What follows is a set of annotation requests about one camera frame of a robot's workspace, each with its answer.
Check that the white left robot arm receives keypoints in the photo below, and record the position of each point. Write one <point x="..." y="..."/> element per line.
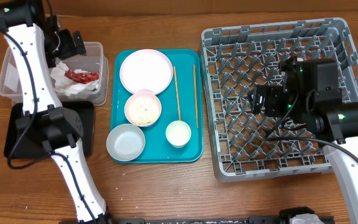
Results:
<point x="22" y="24"/>

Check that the teal plastic tray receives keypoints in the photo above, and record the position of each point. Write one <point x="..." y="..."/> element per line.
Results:
<point x="157" y="149"/>

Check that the pink bowl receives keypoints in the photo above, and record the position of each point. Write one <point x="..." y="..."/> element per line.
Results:
<point x="137" y="96"/>

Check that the grey dishwasher rack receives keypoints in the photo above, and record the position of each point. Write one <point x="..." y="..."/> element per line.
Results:
<point x="234" y="60"/>

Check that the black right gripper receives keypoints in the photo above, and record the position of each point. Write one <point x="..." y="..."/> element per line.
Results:
<point x="271" y="94"/>

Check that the rice grains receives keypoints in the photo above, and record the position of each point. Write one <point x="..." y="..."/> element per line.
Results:
<point x="143" y="112"/>

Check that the light green cup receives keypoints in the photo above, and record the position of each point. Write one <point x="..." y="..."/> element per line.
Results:
<point x="178" y="133"/>

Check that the red snack wrapper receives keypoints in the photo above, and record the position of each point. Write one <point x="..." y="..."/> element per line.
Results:
<point x="82" y="77"/>

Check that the white tissue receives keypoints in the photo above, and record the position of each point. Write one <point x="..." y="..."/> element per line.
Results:
<point x="67" y="87"/>

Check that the right wooden chopstick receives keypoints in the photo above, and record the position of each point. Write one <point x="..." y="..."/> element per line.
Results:
<point x="195" y="94"/>

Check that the large pink plate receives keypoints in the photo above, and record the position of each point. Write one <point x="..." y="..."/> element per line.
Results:
<point x="146" y="70"/>

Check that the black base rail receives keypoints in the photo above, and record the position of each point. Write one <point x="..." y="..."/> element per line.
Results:
<point x="286" y="216"/>

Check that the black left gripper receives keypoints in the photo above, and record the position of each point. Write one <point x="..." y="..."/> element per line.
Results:
<point x="69" y="48"/>

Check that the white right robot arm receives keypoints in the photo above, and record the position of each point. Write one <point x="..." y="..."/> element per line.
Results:
<point x="311" y="97"/>

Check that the black tray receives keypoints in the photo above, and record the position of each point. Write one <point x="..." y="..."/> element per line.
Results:
<point x="87" y="124"/>

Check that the light green bowl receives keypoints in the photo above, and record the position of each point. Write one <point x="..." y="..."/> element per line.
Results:
<point x="125" y="142"/>

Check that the clear plastic bin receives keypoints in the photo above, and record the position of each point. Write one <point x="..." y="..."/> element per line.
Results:
<point x="93" y="61"/>

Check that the left wooden chopstick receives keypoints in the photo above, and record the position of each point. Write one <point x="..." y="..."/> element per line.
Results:
<point x="177" y="93"/>

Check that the wooden chopstick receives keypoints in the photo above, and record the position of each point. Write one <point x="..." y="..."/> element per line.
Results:
<point x="177" y="93"/>
<point x="195" y="94"/>

